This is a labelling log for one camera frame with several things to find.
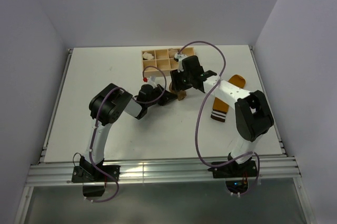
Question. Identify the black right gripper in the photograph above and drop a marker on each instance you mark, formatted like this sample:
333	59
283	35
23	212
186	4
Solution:
175	77

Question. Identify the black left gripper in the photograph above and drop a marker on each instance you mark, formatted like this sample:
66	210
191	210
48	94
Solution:
166	98

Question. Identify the tan ribbed sock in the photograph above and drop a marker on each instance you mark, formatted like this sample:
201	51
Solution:
180	94

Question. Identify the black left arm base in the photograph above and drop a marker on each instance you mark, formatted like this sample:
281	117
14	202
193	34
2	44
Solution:
93	181

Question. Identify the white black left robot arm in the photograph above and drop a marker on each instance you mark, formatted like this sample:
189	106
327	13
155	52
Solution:
107	107

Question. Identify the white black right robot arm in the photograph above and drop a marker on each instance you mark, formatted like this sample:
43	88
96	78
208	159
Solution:
253	116

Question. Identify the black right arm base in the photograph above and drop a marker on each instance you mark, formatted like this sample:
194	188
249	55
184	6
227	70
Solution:
238	178

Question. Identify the beige rolled sock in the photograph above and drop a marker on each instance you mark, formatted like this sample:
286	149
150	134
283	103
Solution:
172	52

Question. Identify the wooden compartment tray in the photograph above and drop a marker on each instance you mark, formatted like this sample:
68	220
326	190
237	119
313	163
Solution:
161	62

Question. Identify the cream rolled sock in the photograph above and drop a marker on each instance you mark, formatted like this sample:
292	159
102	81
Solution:
148	56

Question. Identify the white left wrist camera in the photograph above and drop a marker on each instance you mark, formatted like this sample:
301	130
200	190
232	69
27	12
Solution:
150	80

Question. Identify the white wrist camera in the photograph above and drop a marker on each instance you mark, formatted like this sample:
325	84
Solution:
150	80
178	58

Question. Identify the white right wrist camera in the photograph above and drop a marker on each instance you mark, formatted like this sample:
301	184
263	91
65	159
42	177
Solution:
178	58

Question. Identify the aluminium table edge rail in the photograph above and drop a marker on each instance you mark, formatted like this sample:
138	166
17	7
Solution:
50	125

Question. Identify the aluminium front frame rails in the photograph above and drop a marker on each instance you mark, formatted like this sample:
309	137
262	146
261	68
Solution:
157	171

